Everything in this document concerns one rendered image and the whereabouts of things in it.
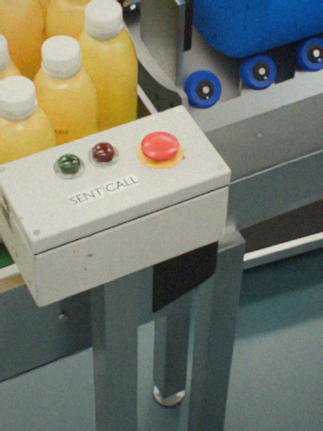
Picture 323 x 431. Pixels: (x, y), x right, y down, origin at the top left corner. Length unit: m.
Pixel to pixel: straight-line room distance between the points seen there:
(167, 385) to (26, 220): 1.14
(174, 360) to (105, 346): 0.83
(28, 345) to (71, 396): 0.89
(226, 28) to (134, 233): 0.37
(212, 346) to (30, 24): 0.70
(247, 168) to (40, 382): 0.93
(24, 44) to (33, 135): 0.19
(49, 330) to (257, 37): 0.41
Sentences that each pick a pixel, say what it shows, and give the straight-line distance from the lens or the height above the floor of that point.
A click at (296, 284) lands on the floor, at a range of 2.37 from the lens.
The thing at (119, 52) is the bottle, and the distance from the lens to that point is 1.21.
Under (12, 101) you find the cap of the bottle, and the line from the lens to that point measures 1.10.
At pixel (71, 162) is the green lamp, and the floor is 1.11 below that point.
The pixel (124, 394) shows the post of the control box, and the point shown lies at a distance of 1.32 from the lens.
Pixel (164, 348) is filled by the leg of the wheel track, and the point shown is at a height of 0.20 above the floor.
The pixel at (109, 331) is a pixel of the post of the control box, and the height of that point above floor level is 0.87.
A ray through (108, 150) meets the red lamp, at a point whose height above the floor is 1.11.
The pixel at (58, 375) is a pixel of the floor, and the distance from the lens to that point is 2.22.
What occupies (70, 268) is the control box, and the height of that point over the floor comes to 1.04.
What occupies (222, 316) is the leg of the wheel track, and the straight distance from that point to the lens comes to 1.73.
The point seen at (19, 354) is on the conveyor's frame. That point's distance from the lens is 1.32.
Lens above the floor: 1.86
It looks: 49 degrees down
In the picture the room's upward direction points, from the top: 2 degrees clockwise
